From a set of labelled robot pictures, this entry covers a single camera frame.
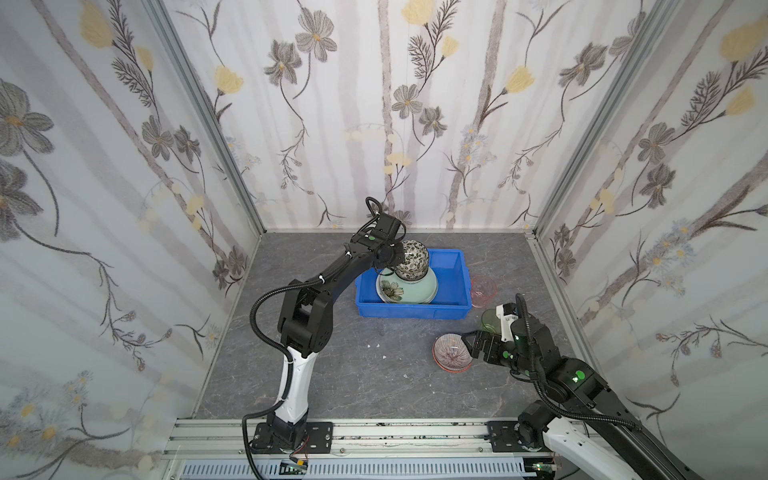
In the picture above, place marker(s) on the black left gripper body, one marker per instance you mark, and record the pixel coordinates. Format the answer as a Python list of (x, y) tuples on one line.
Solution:
[(395, 257)]

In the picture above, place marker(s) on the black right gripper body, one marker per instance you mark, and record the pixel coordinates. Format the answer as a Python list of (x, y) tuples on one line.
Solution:
[(485, 346)]

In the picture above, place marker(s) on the light green ceramic plate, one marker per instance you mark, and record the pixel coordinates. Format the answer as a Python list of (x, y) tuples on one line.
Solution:
[(392, 289)]

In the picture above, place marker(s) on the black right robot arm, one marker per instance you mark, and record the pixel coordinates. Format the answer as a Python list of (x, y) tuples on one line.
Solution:
[(576, 413)]

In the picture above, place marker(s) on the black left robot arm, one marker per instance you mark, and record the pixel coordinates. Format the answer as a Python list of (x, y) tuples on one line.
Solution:
[(305, 322)]

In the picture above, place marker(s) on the blue plastic bin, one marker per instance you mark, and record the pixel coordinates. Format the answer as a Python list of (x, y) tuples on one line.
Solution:
[(452, 302)]

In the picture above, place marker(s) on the green transparent plastic cup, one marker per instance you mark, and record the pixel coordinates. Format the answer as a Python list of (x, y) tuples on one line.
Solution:
[(490, 322)]

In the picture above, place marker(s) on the red patterned bowl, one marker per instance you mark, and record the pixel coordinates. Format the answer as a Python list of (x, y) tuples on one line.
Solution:
[(451, 354)]

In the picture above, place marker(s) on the pink transparent plastic cup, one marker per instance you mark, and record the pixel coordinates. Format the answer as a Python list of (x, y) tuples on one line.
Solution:
[(483, 291)]

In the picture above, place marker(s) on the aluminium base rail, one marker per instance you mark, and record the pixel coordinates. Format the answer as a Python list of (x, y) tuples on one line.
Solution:
[(350, 438)]

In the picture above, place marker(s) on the aluminium corner frame post right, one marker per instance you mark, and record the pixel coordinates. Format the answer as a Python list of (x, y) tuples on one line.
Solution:
[(649, 33)]

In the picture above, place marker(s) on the aluminium corner frame post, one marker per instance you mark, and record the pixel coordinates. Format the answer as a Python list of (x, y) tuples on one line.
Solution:
[(203, 107), (649, 33)]

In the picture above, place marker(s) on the aluminium corner frame post left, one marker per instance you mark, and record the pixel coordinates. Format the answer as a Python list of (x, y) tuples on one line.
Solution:
[(203, 107)]

